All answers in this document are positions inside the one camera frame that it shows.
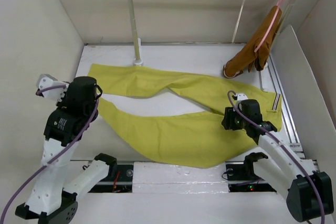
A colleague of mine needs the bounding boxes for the yellow trousers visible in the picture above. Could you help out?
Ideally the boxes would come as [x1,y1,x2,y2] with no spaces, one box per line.
[88,64,282,168]

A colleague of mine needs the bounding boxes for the pink hanger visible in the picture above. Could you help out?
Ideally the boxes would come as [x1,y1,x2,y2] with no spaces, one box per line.
[254,0,284,52]

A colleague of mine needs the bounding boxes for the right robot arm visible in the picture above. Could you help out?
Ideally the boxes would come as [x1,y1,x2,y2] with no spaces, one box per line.
[222,93,334,223]

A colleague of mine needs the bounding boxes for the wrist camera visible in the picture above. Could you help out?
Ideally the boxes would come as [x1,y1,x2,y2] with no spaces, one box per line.
[232,93,248,101]
[36,74,69,101]

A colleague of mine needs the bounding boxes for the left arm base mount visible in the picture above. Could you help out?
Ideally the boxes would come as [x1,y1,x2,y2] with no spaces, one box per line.
[89,162,134,193]

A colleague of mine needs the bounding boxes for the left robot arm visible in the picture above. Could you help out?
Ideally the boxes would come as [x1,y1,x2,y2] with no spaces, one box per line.
[15,74,117,223]

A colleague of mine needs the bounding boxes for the white hanger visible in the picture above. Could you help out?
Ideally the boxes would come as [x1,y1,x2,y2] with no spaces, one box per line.
[231,0,246,44]

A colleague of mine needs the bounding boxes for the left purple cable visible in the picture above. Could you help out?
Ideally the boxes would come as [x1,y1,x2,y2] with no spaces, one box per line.
[0,83,100,224]

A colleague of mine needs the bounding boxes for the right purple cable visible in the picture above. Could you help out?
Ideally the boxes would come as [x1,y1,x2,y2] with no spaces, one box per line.
[227,90,328,224]

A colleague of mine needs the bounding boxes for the brown trousers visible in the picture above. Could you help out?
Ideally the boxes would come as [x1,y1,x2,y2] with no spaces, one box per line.
[223,6,282,79]

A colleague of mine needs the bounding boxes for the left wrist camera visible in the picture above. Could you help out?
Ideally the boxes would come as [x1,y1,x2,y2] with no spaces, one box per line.
[36,74,69,101]

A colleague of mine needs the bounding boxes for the purple cable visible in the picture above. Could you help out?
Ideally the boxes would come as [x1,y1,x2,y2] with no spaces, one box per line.
[227,90,328,224]
[0,83,100,224]

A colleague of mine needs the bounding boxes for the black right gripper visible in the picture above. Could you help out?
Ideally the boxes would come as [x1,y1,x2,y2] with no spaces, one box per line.
[220,106,249,130]

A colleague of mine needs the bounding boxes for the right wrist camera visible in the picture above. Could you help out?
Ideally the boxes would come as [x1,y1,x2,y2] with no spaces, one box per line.
[232,93,248,101]

